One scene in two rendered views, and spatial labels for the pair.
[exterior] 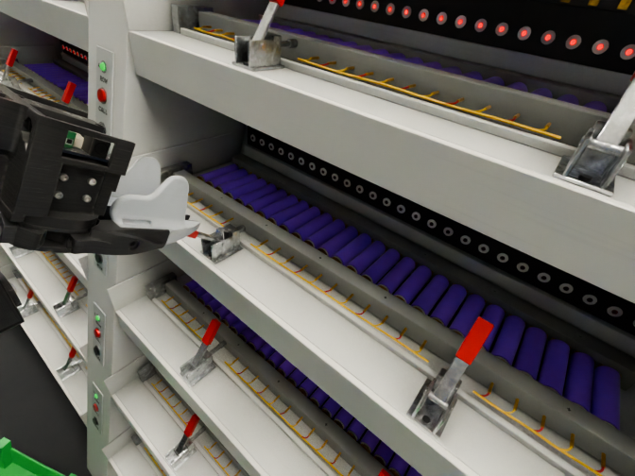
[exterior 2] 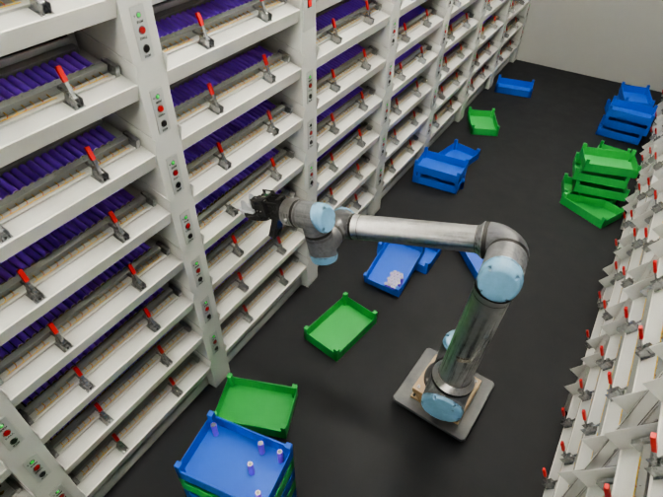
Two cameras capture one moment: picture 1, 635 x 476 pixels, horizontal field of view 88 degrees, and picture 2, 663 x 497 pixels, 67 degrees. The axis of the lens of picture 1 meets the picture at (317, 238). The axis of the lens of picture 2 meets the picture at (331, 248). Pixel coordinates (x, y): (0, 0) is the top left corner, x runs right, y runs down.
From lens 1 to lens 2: 1.77 m
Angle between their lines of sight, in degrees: 72
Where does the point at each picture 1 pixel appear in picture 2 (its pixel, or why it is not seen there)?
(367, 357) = (265, 184)
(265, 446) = (260, 234)
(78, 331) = (183, 348)
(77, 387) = (187, 382)
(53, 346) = (156, 412)
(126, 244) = not seen: hidden behind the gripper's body
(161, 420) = (230, 298)
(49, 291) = (150, 380)
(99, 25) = (178, 208)
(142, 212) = not seen: hidden behind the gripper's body
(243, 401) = (248, 240)
